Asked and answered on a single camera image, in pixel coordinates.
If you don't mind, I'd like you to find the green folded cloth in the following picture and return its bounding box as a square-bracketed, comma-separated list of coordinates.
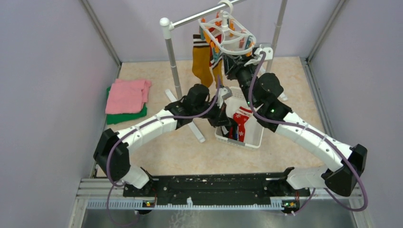
[106, 87, 147, 124]

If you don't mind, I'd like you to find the white round clip hanger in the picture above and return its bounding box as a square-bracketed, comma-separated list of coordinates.
[198, 0, 256, 58]

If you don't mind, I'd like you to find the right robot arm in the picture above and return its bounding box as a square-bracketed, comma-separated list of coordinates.
[223, 55, 367, 197]

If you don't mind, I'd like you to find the red snowflake sock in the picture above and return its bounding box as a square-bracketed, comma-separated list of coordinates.
[233, 106, 254, 143]

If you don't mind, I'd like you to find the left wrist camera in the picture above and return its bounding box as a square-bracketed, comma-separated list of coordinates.
[217, 86, 232, 108]

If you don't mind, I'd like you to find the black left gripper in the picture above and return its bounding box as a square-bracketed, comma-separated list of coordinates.
[193, 97, 231, 128]

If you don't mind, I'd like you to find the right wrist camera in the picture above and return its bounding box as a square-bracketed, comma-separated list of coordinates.
[244, 47, 274, 67]

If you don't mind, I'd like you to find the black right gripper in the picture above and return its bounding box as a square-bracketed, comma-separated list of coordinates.
[223, 53, 261, 108]

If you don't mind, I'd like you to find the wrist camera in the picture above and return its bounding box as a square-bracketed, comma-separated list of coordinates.
[244, 47, 274, 67]
[217, 86, 232, 108]

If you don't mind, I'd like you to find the mustard yellow striped sock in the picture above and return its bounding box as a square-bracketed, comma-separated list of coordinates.
[192, 34, 213, 87]

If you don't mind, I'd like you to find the pink folded cloth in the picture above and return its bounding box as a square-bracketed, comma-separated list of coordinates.
[105, 78, 152, 114]

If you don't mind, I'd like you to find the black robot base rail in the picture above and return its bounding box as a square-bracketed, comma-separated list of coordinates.
[123, 168, 311, 208]

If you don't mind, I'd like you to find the black sock with grey pattern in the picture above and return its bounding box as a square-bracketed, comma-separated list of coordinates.
[221, 124, 239, 141]

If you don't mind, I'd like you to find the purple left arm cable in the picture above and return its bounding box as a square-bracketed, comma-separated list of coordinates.
[105, 75, 222, 227]

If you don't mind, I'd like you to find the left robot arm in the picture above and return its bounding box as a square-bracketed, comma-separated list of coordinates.
[93, 84, 232, 196]

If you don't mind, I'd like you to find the white clothes rack stand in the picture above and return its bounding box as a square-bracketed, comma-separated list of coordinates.
[159, 0, 288, 143]

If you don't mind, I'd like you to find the white perforated plastic basket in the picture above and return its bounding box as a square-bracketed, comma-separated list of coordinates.
[215, 86, 264, 150]

